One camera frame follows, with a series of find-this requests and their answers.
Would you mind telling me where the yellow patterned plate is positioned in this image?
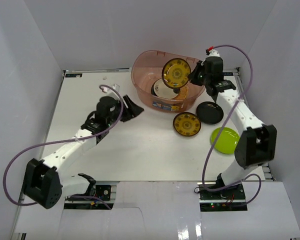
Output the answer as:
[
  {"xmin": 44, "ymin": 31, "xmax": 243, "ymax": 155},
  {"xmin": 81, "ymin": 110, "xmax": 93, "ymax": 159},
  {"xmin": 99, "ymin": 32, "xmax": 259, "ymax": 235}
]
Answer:
[
  {"xmin": 161, "ymin": 58, "xmax": 191, "ymax": 89},
  {"xmin": 172, "ymin": 112, "xmax": 202, "ymax": 137}
]

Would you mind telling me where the woven bamboo tray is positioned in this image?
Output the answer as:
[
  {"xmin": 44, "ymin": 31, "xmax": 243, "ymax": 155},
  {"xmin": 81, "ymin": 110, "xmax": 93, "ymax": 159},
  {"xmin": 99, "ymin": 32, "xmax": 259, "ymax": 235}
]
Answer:
[{"xmin": 175, "ymin": 86, "xmax": 189, "ymax": 101}]

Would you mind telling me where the cream plate with black spot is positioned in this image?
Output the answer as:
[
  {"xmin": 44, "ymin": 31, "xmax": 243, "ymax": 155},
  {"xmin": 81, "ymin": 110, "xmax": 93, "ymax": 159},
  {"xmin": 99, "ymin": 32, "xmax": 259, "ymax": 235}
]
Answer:
[{"xmin": 151, "ymin": 78, "xmax": 180, "ymax": 100}]

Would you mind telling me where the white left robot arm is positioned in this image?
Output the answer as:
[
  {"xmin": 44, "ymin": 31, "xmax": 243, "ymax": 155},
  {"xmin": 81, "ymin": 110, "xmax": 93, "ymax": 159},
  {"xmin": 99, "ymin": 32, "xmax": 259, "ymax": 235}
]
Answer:
[{"xmin": 22, "ymin": 95, "xmax": 144, "ymax": 209}]

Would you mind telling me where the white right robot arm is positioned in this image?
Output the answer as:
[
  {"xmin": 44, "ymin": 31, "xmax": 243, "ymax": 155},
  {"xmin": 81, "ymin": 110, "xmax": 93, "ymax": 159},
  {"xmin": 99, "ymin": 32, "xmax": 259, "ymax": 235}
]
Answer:
[{"xmin": 188, "ymin": 56, "xmax": 277, "ymax": 200}]

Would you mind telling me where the pink translucent plastic bin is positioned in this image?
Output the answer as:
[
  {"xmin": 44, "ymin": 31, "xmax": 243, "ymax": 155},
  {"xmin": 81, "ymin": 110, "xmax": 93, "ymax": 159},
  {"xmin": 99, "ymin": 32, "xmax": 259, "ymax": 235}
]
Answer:
[{"xmin": 131, "ymin": 50, "xmax": 205, "ymax": 113}]

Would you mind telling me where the black plate right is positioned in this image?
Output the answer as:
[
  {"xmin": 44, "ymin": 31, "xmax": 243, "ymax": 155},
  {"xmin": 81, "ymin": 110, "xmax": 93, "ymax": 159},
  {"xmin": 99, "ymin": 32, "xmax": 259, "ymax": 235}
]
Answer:
[{"xmin": 195, "ymin": 101, "xmax": 224, "ymax": 125}]

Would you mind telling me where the lime green plate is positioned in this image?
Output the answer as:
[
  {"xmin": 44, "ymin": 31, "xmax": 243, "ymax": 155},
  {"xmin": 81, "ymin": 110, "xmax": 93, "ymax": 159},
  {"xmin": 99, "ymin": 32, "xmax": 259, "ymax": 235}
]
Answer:
[{"xmin": 214, "ymin": 127, "xmax": 240, "ymax": 155}]

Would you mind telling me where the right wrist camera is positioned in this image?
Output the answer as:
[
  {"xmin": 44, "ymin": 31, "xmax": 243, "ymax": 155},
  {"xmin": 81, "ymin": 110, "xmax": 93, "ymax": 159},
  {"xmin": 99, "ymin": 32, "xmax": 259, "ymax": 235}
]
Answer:
[{"xmin": 206, "ymin": 46, "xmax": 220, "ymax": 57}]

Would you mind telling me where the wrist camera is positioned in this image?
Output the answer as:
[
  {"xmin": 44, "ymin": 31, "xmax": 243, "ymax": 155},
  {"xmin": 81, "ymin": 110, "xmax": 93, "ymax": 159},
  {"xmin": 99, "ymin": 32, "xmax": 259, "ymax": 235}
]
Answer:
[
  {"xmin": 206, "ymin": 46, "xmax": 220, "ymax": 57},
  {"xmin": 107, "ymin": 84, "xmax": 120, "ymax": 95}
]

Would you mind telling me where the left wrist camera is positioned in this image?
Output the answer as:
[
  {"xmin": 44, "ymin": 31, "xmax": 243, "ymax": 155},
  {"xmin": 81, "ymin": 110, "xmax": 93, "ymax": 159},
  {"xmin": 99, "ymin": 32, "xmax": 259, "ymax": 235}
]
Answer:
[{"xmin": 107, "ymin": 84, "xmax": 120, "ymax": 95}]

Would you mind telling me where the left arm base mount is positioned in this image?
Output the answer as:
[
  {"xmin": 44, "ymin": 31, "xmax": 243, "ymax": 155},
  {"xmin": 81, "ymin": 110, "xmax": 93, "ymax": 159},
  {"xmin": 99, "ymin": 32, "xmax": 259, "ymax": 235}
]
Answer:
[{"xmin": 64, "ymin": 185, "xmax": 115, "ymax": 210}]

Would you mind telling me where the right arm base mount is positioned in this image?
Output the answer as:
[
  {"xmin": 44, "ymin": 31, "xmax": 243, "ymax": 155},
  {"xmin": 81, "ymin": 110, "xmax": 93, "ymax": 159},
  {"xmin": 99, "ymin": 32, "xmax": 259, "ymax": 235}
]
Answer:
[{"xmin": 193, "ymin": 184, "xmax": 248, "ymax": 213}]

